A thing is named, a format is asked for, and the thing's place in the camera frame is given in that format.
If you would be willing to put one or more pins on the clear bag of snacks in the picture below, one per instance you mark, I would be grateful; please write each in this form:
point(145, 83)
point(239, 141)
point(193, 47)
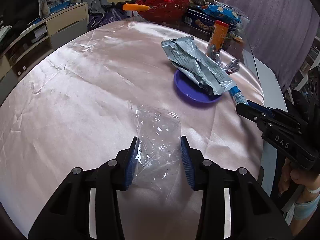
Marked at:
point(243, 16)

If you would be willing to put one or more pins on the beige TV cabinet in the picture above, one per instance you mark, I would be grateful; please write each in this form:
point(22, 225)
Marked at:
point(38, 41)

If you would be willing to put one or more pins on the small silver foil wrapper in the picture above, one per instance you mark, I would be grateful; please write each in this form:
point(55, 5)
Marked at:
point(232, 67)

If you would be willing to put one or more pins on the person's right hand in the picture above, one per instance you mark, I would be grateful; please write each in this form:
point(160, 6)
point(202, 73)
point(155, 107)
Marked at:
point(306, 178)

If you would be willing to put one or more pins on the orange red-capped tube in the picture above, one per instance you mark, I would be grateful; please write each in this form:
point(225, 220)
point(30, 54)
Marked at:
point(217, 37)

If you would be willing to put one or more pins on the white side table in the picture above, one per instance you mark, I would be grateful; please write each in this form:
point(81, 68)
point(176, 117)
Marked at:
point(273, 98)

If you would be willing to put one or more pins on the clear plastic bag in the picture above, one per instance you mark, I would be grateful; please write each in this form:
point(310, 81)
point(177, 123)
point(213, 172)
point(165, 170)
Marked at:
point(157, 154)

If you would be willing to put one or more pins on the blue snack bag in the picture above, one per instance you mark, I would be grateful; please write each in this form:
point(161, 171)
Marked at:
point(220, 13)

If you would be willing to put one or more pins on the blue round cookie tin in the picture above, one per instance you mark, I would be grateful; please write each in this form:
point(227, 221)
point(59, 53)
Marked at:
point(197, 19)

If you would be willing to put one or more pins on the purple plastic plate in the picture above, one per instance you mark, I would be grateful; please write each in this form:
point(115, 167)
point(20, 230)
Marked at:
point(188, 91)

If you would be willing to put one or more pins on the white bookshelf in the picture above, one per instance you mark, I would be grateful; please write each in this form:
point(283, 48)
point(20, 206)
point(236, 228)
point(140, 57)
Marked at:
point(311, 61)

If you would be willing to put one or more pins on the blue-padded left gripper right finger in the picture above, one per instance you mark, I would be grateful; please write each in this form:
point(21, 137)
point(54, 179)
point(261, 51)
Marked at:
point(253, 214)

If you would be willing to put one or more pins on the pink satin tablecloth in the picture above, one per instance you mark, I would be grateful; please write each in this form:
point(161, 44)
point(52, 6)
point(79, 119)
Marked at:
point(72, 109)

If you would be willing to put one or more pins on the silver foil snack bag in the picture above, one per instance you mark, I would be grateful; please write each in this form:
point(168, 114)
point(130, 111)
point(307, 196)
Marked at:
point(198, 67)

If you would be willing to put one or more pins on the purple curtain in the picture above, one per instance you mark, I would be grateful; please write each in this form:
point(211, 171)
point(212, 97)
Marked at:
point(280, 33)

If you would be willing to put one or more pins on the blue white small tube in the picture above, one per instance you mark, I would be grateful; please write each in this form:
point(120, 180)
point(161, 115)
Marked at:
point(237, 96)

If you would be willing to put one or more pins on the red perforated basket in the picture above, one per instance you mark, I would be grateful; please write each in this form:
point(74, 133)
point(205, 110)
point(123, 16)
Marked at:
point(160, 11)

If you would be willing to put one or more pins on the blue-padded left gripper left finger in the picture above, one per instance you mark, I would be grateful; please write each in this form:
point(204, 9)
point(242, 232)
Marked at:
point(66, 213)

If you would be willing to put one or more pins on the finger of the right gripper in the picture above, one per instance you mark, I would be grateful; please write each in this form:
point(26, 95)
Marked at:
point(255, 111)

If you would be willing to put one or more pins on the orange handle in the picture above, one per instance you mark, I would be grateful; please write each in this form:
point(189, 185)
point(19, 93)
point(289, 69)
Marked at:
point(135, 7)

